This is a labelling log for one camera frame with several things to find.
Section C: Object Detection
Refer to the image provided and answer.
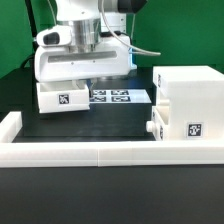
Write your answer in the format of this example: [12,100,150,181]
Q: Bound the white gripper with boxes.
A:
[34,25,131,99]

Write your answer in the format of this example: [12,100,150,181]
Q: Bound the white drawer tray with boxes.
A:
[36,80,90,113]
[146,106,169,141]

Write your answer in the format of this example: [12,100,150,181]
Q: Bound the white front drawer tray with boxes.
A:
[146,106,169,141]

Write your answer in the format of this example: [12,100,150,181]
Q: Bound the white drawer cabinet box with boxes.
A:
[153,66,224,140]

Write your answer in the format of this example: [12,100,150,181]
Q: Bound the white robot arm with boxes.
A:
[34,0,157,84]

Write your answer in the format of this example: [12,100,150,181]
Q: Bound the white marker sheet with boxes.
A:
[90,89,151,104]

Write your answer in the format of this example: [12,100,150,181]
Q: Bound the white U-shaped fence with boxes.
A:
[0,112,224,168]

